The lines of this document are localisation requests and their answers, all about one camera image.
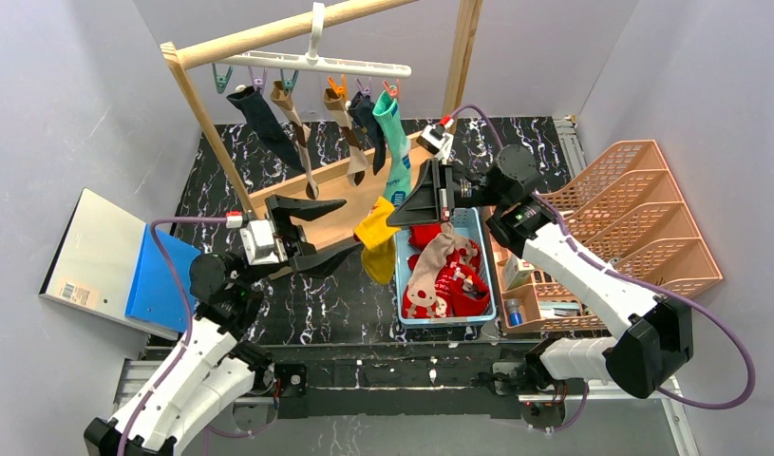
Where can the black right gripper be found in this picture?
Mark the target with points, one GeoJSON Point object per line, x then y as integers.
{"type": "Point", "coordinates": [445, 192]}

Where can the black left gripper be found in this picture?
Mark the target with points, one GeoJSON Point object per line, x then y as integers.
{"type": "Point", "coordinates": [286, 235]}

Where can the mustard yellow sock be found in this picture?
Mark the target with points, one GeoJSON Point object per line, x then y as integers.
{"type": "Point", "coordinates": [378, 255]}

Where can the mint green patterned sock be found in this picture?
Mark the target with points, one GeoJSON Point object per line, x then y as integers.
{"type": "Point", "coordinates": [387, 114]}

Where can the coral clothespin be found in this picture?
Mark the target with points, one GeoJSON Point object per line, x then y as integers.
{"type": "Point", "coordinates": [393, 90]}

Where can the lilac clothespin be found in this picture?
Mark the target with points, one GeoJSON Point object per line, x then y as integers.
{"type": "Point", "coordinates": [364, 88]}
{"type": "Point", "coordinates": [258, 80]}

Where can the white plastic clip hanger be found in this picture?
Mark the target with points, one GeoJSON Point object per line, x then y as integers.
{"type": "Point", "coordinates": [312, 61]}

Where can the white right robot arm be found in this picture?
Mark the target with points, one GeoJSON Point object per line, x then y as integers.
{"type": "Point", "coordinates": [650, 331]}

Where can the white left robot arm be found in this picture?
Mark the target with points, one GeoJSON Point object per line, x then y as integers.
{"type": "Point", "coordinates": [214, 362]}

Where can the wooden drying rack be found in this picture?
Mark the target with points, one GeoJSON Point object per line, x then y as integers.
{"type": "Point", "coordinates": [330, 178]}

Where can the light blue perforated basket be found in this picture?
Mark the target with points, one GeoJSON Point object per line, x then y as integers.
{"type": "Point", "coordinates": [443, 273]}

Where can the red sock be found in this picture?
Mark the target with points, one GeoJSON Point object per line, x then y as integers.
{"type": "Point", "coordinates": [459, 283]}

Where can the white cardboard box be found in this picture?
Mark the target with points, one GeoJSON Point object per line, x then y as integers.
{"type": "Point", "coordinates": [515, 272]}

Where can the beige brown sock right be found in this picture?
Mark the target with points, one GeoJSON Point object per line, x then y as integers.
{"type": "Point", "coordinates": [358, 161]}

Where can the beige brown sock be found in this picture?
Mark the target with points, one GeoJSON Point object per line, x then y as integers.
{"type": "Point", "coordinates": [358, 161]}
{"type": "Point", "coordinates": [283, 99]}

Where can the orange clothespin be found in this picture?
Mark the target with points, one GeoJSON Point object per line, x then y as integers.
{"type": "Point", "coordinates": [340, 88]}

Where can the beige brown sock left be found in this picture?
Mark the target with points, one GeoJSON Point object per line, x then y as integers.
{"type": "Point", "coordinates": [283, 99]}

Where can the blue capped bottle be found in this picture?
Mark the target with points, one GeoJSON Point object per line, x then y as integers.
{"type": "Point", "coordinates": [513, 307]}

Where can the teal clothespin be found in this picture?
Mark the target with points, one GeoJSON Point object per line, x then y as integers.
{"type": "Point", "coordinates": [221, 79]}
{"type": "Point", "coordinates": [288, 82]}

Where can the teal clothespin far left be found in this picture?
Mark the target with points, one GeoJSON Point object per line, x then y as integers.
{"type": "Point", "coordinates": [221, 79]}

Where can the peach plastic desk organizer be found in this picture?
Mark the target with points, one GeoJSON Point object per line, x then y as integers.
{"type": "Point", "coordinates": [626, 207]}

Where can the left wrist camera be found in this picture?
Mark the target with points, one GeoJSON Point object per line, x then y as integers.
{"type": "Point", "coordinates": [260, 244]}

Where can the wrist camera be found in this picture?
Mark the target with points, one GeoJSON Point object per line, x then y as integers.
{"type": "Point", "coordinates": [435, 139]}
{"type": "Point", "coordinates": [260, 244]}

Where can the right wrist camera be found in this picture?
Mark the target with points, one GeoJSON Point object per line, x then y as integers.
{"type": "Point", "coordinates": [435, 139]}

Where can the grey metal rail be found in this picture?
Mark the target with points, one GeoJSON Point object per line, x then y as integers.
{"type": "Point", "coordinates": [570, 144]}

